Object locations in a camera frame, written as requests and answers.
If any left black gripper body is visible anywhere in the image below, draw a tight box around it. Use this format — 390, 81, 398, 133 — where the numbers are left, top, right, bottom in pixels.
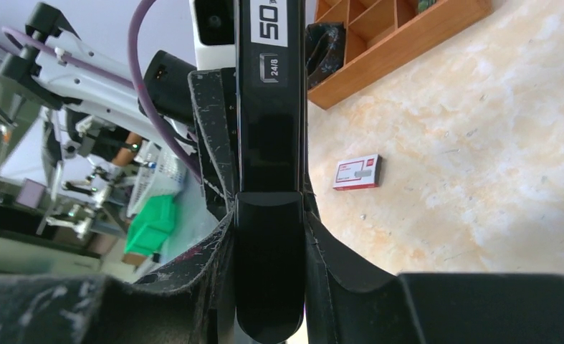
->
143, 50, 237, 219

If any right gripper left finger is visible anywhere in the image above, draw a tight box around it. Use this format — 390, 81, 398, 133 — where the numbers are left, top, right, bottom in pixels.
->
0, 214, 234, 343

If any dark rolled tie middle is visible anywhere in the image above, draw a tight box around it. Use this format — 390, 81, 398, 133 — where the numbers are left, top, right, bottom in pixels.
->
305, 22, 346, 90

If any orange wooden divided tray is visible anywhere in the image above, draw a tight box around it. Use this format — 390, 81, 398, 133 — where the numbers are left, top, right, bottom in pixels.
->
307, 0, 492, 109

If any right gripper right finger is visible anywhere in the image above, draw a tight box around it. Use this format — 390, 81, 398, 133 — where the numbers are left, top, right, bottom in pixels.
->
305, 214, 564, 343

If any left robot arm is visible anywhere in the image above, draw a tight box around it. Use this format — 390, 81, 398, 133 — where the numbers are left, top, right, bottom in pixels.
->
0, 1, 235, 167

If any green plastic bin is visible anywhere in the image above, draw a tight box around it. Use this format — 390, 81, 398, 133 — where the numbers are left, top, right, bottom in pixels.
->
124, 195, 176, 257

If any white wire basket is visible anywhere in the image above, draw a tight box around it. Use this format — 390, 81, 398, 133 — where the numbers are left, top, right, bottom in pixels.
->
126, 142, 187, 217

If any black stapler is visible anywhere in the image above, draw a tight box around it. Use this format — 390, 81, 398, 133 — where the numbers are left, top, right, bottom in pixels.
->
234, 1, 306, 343

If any red white staple box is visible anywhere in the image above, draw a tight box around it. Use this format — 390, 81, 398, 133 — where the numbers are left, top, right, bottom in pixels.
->
333, 154, 383, 191

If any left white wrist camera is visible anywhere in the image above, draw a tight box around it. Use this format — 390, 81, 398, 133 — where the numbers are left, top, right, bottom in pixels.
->
189, 0, 236, 70

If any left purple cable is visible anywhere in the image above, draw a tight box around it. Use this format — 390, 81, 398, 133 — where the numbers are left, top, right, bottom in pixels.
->
0, 0, 204, 183

